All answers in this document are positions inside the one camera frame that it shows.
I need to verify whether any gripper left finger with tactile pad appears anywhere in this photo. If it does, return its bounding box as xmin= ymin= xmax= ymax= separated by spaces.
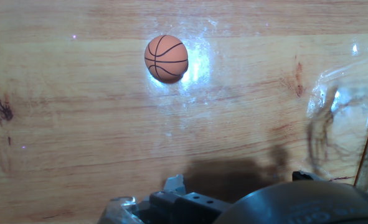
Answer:
xmin=139 ymin=174 xmax=233 ymax=224

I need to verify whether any glossy wooden board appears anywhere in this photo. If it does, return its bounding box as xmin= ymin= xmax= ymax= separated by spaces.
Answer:
xmin=0 ymin=0 xmax=368 ymax=224

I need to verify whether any gripper right finger with tactile pad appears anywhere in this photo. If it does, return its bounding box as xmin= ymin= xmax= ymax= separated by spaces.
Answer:
xmin=291 ymin=170 xmax=325 ymax=183

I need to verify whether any small orange toy basketball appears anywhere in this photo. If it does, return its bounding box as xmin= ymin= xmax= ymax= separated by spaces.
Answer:
xmin=144 ymin=34 xmax=189 ymax=85

